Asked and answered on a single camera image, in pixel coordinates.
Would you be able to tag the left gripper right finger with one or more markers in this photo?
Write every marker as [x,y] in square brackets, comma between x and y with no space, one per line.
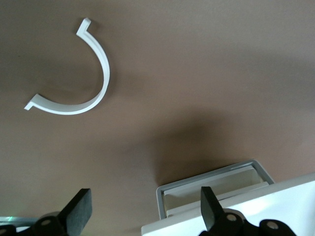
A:
[212,211]

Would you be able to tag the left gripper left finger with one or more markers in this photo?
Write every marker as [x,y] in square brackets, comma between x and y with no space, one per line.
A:
[73,214]

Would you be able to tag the white drawer cabinet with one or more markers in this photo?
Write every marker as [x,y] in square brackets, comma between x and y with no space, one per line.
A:
[270,204]

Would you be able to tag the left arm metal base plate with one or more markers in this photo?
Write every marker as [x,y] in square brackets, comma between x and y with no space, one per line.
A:
[22,218]

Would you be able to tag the white curved plastic bracket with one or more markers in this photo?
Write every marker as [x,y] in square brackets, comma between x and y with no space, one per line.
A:
[104,66]

